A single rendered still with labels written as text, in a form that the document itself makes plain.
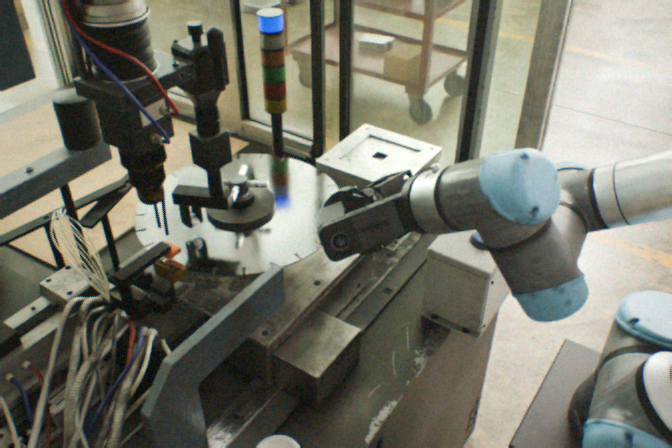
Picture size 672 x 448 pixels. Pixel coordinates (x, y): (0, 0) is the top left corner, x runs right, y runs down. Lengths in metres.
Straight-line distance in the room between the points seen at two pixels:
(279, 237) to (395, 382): 0.29
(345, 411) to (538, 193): 0.49
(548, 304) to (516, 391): 1.35
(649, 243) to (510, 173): 2.14
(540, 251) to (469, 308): 0.41
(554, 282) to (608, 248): 1.96
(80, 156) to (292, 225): 0.34
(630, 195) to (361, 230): 0.30
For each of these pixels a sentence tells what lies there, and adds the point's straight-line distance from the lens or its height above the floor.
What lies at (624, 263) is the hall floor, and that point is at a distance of 2.62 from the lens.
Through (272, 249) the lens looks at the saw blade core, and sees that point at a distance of 0.96.
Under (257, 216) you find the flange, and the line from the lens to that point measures 1.01.
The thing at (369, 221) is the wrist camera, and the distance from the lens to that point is 0.76.
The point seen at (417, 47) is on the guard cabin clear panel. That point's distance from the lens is 1.30.
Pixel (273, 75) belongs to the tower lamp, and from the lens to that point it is 1.25.
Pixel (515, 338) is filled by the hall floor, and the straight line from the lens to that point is 2.21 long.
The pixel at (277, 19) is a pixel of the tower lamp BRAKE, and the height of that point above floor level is 1.15.
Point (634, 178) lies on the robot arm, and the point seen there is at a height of 1.17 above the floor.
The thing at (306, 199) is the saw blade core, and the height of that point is 0.95.
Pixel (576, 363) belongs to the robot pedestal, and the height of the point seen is 0.75.
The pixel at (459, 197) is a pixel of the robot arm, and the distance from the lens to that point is 0.69.
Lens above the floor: 1.55
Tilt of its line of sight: 37 degrees down
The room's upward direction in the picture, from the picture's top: straight up
